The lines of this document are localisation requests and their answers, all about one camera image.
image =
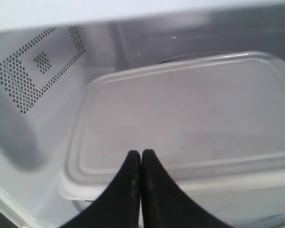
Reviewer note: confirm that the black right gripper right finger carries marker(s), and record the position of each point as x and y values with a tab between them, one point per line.
164	204

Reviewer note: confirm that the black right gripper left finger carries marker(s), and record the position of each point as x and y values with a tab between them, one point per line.
119	205

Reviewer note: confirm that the white lidded plastic container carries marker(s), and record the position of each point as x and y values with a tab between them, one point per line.
217	124

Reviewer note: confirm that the white microwave oven body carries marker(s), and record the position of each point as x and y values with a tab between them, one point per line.
44	73

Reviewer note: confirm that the glass turntable plate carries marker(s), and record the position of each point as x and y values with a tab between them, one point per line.
194	55

